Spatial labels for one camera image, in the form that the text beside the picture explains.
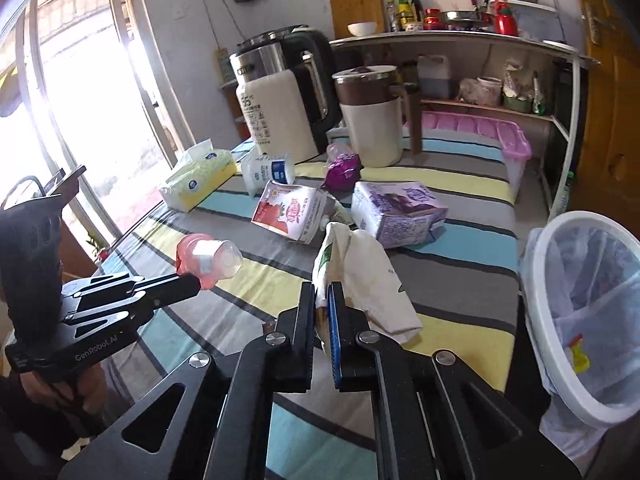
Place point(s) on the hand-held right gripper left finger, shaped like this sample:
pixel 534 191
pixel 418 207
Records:
pixel 302 340

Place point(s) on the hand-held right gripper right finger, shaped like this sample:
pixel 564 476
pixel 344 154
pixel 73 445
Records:
pixel 335 340

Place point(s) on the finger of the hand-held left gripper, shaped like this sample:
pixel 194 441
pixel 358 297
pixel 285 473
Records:
pixel 165 282
pixel 125 310

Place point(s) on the small pink plastic bottle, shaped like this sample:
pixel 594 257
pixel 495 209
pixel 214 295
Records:
pixel 210 260

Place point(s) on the white paper bag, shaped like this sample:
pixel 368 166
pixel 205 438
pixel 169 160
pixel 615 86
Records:
pixel 370 270

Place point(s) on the strawberry print milk carton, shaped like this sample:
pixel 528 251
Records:
pixel 290 210

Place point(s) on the purple print carton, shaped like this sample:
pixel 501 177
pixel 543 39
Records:
pixel 395 210

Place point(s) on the purple snack packet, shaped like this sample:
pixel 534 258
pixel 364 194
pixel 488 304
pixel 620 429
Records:
pixel 342 172

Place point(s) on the white bin with plastic liner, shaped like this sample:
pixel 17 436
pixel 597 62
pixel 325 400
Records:
pixel 590 270

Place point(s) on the person's left hand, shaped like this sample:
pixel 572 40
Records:
pixel 45 390

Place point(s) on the yellow tissue pack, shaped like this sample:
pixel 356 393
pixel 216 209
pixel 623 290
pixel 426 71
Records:
pixel 200 180

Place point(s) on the white yogurt cup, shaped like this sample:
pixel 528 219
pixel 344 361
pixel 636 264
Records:
pixel 270 170

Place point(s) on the clear pink plastic cup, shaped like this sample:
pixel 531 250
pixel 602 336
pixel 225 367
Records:
pixel 339 150

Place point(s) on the black steel electric kettle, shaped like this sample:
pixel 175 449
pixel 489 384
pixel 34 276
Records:
pixel 280 110

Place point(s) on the cream and brown jug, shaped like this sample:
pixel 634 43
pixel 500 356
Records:
pixel 370 130

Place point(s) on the yellow and red wrapper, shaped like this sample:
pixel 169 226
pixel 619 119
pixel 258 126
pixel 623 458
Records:
pixel 580 355

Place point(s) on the pink lidded storage box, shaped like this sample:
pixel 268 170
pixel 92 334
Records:
pixel 475 132

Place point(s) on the white plastic jerrycan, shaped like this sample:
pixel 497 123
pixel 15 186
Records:
pixel 434 80

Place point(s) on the clear plastic bag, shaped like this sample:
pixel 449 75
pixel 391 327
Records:
pixel 469 91

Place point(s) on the white plastic tub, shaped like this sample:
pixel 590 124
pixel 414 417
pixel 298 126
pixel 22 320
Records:
pixel 489 91

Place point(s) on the green bowl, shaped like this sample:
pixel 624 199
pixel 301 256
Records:
pixel 517 105

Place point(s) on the white bowl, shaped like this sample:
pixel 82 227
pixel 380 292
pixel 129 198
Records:
pixel 361 29

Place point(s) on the green packet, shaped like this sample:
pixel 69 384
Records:
pixel 539 97

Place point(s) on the white plastic bag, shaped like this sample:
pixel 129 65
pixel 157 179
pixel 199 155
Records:
pixel 517 77

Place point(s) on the white kitchen shelf unit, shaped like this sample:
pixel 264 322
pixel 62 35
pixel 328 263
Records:
pixel 450 36

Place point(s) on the small clear seasoning bottle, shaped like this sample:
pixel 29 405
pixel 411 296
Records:
pixel 392 17

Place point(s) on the green capped sauce bottle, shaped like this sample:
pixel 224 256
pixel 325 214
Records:
pixel 405 12

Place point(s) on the red lidded jar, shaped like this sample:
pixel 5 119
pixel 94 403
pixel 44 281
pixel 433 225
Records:
pixel 432 19

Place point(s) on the wooden cutting board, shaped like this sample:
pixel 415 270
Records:
pixel 355 5

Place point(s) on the dark soy sauce bottle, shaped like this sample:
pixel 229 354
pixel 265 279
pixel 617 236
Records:
pixel 417 7

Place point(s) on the steel frying pan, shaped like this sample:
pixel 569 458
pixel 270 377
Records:
pixel 460 20

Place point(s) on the red bottle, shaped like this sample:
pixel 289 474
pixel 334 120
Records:
pixel 505 20

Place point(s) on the wooden door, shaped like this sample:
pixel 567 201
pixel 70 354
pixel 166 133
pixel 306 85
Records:
pixel 605 85

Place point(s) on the white box appliance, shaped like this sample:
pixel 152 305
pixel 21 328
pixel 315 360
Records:
pixel 537 20

